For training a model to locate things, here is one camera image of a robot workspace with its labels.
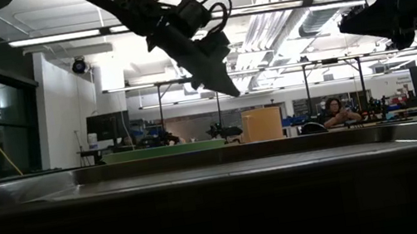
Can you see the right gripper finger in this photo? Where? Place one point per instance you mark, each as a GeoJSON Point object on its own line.
{"type": "Point", "coordinates": [355, 21]}
{"type": "Point", "coordinates": [383, 15]}

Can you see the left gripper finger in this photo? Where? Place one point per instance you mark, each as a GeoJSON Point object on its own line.
{"type": "Point", "coordinates": [210, 76]}
{"type": "Point", "coordinates": [228, 78]}

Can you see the beige plastic mug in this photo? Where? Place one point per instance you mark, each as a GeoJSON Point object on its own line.
{"type": "Point", "coordinates": [262, 125]}

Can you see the green plate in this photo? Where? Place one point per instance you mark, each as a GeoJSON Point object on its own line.
{"type": "Point", "coordinates": [163, 151]}

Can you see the silver metal tray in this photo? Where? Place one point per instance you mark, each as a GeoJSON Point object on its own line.
{"type": "Point", "coordinates": [217, 170]}

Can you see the blue storage bin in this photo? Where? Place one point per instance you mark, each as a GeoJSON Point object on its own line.
{"type": "Point", "coordinates": [295, 121]}

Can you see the person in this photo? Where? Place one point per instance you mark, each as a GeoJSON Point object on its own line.
{"type": "Point", "coordinates": [336, 113]}

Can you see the black chair back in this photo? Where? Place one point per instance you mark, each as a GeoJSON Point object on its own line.
{"type": "Point", "coordinates": [313, 128]}

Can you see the white canister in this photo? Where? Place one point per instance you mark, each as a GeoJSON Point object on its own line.
{"type": "Point", "coordinates": [92, 140]}

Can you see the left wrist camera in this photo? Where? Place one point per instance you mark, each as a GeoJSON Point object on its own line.
{"type": "Point", "coordinates": [192, 16]}

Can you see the white wall sign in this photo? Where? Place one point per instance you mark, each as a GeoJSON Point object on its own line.
{"type": "Point", "coordinates": [403, 79]}

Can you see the black metal workstation frame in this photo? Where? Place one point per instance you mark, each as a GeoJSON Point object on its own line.
{"type": "Point", "coordinates": [305, 76]}

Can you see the black dome ceiling camera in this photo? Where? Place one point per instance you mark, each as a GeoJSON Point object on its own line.
{"type": "Point", "coordinates": [79, 66]}

